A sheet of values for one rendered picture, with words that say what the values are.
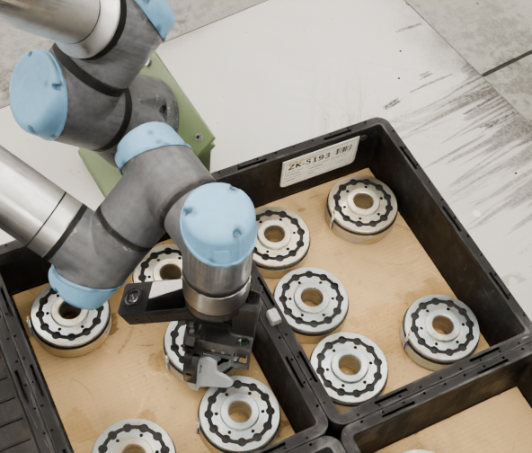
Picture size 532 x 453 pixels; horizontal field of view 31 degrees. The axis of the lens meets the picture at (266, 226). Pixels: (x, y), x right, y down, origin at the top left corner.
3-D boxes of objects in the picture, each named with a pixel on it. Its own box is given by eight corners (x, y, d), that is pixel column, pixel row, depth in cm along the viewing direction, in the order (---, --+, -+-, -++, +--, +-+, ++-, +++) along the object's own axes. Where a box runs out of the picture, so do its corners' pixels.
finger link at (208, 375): (227, 414, 121) (234, 369, 114) (181, 404, 121) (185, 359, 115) (232, 395, 123) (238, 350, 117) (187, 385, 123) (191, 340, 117)
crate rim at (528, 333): (195, 188, 133) (195, 177, 131) (380, 124, 142) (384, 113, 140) (332, 437, 113) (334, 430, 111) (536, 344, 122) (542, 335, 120)
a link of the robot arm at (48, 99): (56, 115, 146) (-16, 94, 135) (106, 47, 141) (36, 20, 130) (92, 168, 140) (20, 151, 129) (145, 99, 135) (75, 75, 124)
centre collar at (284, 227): (251, 228, 135) (251, 226, 134) (281, 217, 136) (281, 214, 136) (266, 255, 133) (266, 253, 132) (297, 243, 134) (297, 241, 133)
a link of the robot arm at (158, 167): (79, 184, 105) (129, 256, 100) (138, 108, 101) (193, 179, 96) (127, 192, 111) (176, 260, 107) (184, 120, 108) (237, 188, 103)
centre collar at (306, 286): (288, 288, 130) (288, 286, 129) (322, 279, 131) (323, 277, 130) (300, 318, 127) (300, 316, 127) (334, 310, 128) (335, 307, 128)
